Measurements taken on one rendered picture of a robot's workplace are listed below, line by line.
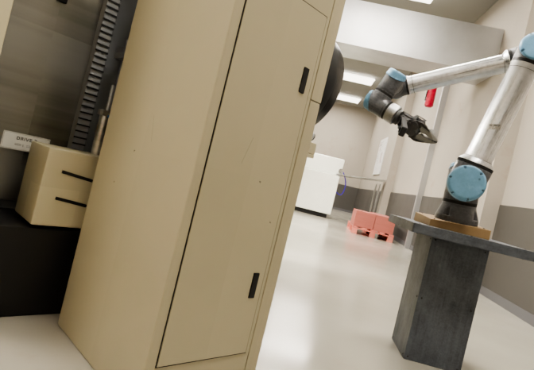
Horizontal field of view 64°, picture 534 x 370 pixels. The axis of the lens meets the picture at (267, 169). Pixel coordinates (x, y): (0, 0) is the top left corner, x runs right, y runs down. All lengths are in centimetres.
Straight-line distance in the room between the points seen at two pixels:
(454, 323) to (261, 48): 151
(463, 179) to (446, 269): 42
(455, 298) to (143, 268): 142
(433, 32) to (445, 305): 437
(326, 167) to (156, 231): 870
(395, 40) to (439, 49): 55
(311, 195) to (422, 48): 476
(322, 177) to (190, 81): 853
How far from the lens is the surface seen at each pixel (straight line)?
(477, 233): 211
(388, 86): 205
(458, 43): 605
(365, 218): 770
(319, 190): 961
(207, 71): 111
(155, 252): 115
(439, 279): 210
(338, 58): 222
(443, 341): 217
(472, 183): 195
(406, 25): 596
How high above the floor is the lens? 65
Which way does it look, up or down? level
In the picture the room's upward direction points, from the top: 14 degrees clockwise
